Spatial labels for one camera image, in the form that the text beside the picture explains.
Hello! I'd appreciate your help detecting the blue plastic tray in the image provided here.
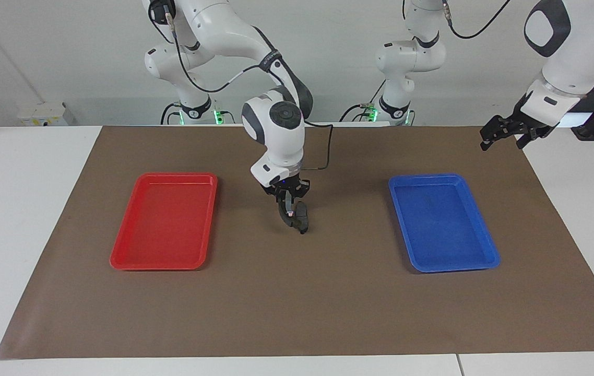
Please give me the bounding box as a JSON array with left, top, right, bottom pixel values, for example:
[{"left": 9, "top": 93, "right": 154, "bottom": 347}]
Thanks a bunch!
[{"left": 388, "top": 173, "right": 501, "bottom": 273}]

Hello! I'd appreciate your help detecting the black base cable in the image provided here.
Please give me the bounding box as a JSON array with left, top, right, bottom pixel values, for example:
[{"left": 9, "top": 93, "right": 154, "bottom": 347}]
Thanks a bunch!
[
  {"left": 160, "top": 101, "right": 184, "bottom": 126},
  {"left": 340, "top": 80, "right": 385, "bottom": 124}
]

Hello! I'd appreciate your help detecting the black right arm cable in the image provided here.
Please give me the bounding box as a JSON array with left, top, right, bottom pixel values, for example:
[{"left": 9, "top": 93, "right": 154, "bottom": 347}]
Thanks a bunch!
[{"left": 148, "top": 0, "right": 335, "bottom": 172}]

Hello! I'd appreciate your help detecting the white wall socket box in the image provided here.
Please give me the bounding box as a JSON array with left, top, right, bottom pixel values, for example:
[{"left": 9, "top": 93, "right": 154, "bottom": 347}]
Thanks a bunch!
[{"left": 17, "top": 101, "right": 75, "bottom": 127}]

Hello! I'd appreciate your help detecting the red plastic tray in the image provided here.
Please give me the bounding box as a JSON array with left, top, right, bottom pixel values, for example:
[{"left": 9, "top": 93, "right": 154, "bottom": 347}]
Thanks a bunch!
[{"left": 109, "top": 173, "right": 219, "bottom": 271}]

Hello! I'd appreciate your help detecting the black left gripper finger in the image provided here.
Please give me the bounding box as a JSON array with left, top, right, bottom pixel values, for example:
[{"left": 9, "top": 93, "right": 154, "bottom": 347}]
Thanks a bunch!
[
  {"left": 516, "top": 130, "right": 541, "bottom": 150},
  {"left": 479, "top": 115, "right": 518, "bottom": 152}
]

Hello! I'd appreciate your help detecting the brown table mat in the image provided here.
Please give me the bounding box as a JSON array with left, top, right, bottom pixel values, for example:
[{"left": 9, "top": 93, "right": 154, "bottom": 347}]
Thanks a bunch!
[{"left": 0, "top": 125, "right": 594, "bottom": 361}]

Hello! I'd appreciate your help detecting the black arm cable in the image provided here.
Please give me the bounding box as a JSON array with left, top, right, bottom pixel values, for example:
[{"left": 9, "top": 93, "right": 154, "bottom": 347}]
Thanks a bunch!
[
  {"left": 442, "top": 0, "right": 513, "bottom": 40},
  {"left": 148, "top": 0, "right": 335, "bottom": 172}
]

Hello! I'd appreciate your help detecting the black printed cable strap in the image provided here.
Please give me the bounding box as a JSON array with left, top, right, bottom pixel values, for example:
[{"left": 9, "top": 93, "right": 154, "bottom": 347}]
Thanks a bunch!
[{"left": 259, "top": 49, "right": 286, "bottom": 75}]

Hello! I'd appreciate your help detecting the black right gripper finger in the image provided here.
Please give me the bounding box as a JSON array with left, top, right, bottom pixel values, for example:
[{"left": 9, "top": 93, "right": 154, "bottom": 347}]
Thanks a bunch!
[
  {"left": 270, "top": 187, "right": 290, "bottom": 213},
  {"left": 290, "top": 180, "right": 311, "bottom": 215}
]

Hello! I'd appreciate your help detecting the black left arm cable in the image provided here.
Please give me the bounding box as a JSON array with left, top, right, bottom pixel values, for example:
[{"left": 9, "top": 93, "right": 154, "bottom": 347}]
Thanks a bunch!
[{"left": 442, "top": 0, "right": 513, "bottom": 40}]

